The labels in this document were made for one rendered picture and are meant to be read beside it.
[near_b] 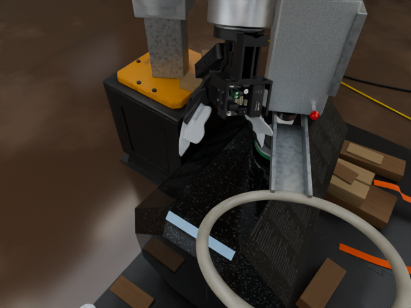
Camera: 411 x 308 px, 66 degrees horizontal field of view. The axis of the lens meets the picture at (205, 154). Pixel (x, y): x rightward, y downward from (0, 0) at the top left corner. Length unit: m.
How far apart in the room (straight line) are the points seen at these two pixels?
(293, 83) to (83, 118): 2.18
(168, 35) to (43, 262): 1.53
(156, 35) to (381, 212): 1.74
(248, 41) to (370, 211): 2.00
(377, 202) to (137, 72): 1.74
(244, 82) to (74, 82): 3.07
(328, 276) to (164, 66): 1.48
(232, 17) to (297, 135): 0.84
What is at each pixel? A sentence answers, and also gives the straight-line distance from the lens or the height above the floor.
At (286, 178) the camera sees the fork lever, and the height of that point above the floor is 1.06.
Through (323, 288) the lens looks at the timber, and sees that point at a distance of 1.96.
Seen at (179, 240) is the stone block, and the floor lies 0.74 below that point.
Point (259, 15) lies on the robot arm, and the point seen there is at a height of 1.71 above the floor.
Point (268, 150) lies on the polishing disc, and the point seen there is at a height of 0.86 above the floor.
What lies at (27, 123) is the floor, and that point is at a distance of 3.15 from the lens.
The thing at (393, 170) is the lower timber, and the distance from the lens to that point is 2.66.
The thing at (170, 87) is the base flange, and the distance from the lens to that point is 1.85.
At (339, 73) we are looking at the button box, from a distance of 1.12.
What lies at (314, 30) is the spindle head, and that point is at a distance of 1.05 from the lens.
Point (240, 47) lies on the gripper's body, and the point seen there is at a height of 1.67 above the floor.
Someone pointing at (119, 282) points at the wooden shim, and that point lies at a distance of 2.03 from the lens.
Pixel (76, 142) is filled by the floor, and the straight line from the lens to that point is 2.80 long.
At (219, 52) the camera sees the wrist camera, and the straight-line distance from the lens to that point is 0.49.
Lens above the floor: 1.89
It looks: 49 degrees down
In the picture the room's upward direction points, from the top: straight up
